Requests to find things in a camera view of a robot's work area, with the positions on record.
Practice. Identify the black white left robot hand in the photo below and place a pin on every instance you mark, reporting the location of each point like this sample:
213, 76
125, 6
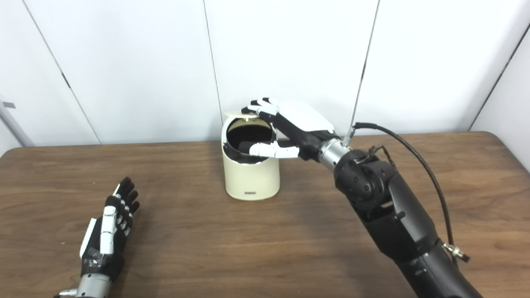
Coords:
109, 231

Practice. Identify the cream-colored bin body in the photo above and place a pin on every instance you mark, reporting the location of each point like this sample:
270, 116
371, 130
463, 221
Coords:
251, 178

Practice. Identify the grey wall corner post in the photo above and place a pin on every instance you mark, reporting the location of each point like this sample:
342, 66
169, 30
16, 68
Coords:
14, 124

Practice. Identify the small grey wall tag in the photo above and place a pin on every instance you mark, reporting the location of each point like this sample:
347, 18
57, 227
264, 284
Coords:
9, 105

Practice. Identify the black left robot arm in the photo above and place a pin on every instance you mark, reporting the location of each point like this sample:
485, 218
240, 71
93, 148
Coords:
91, 287

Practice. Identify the round cream bin lid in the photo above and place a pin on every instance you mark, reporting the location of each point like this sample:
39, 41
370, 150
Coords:
242, 114

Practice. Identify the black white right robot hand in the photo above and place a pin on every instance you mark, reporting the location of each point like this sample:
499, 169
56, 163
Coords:
304, 124

